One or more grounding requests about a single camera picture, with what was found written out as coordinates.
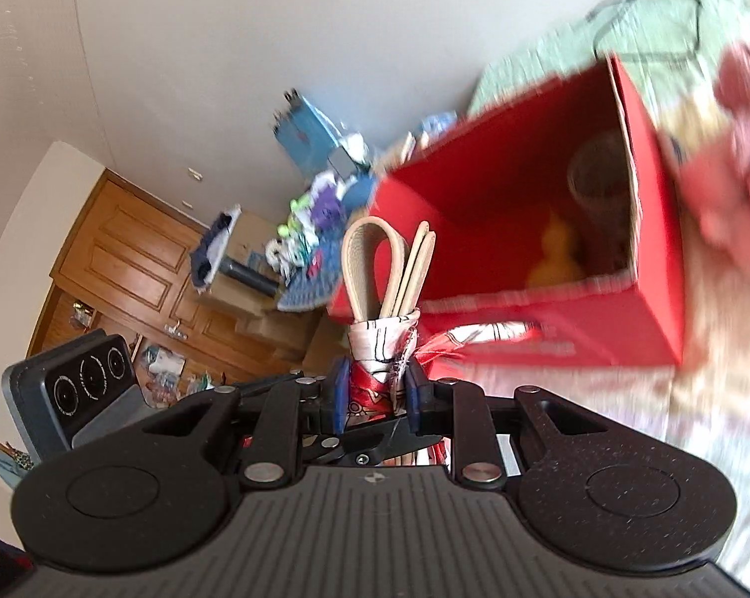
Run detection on beige belt with scarf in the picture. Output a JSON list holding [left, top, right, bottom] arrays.
[[341, 216, 541, 427]]

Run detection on blue patterned table cloth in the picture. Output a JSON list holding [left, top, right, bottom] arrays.
[[276, 239, 343, 313]]

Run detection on brown cardboard boxes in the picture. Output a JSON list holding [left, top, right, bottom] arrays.
[[198, 211, 348, 374]]

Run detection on wooden cabinet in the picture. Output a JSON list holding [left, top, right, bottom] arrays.
[[51, 170, 302, 381]]

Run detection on yellow duck toy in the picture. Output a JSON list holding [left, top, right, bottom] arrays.
[[526, 215, 584, 289]]

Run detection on large red cardboard box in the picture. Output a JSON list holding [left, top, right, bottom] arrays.
[[328, 54, 689, 369]]

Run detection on blue gift bag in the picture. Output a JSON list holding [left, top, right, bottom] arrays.
[[274, 89, 341, 179]]

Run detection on pink plush toy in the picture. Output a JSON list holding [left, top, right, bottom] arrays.
[[675, 43, 750, 278]]

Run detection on green bear quilt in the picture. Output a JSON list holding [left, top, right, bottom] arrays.
[[468, 0, 750, 118]]

